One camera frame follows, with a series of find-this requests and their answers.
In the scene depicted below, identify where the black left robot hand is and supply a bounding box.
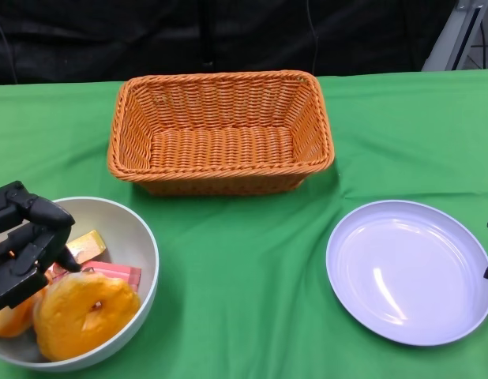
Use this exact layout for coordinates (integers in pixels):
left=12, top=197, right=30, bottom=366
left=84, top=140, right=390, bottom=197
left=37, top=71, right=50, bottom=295
left=0, top=180, right=80, bottom=313

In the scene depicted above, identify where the striped croissant bread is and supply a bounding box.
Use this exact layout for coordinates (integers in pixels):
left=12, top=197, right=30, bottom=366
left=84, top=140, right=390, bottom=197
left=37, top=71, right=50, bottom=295
left=0, top=276, right=47, bottom=339

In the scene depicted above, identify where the ring-shaped golden bread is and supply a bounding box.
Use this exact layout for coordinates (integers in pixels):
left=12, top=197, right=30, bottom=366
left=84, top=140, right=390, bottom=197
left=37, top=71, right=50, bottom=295
left=32, top=272, right=141, bottom=362

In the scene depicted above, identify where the grey round bowl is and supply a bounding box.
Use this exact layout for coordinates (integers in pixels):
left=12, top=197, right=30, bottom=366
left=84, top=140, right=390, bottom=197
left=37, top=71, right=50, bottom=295
left=0, top=197, right=160, bottom=372

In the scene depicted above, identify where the yellow cake slice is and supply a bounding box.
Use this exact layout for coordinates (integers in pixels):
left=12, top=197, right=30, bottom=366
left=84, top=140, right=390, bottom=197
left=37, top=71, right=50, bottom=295
left=66, top=230, right=107, bottom=264

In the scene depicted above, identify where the lavender round plate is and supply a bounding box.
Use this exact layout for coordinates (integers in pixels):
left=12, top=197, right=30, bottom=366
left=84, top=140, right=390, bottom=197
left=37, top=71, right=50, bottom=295
left=325, top=200, right=488, bottom=347

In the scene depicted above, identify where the salmon pink cake slice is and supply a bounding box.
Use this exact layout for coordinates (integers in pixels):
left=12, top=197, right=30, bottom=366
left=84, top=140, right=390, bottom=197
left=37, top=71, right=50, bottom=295
left=81, top=260, right=143, bottom=292

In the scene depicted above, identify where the orange wicker basket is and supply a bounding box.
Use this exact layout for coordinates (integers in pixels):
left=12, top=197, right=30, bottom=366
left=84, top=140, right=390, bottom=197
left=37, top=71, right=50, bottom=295
left=107, top=69, right=336, bottom=197

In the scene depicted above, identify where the green tablecloth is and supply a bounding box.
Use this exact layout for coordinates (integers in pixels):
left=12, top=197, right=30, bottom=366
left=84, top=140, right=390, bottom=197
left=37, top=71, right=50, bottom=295
left=0, top=66, right=488, bottom=379

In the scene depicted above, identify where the black backdrop cloth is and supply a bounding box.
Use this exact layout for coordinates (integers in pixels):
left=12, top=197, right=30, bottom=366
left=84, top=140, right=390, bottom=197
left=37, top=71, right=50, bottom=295
left=0, top=0, right=454, bottom=86

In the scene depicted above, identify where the aluminium frame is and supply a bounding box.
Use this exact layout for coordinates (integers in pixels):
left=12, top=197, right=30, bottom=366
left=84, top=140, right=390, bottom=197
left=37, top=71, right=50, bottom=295
left=420, top=0, right=488, bottom=73

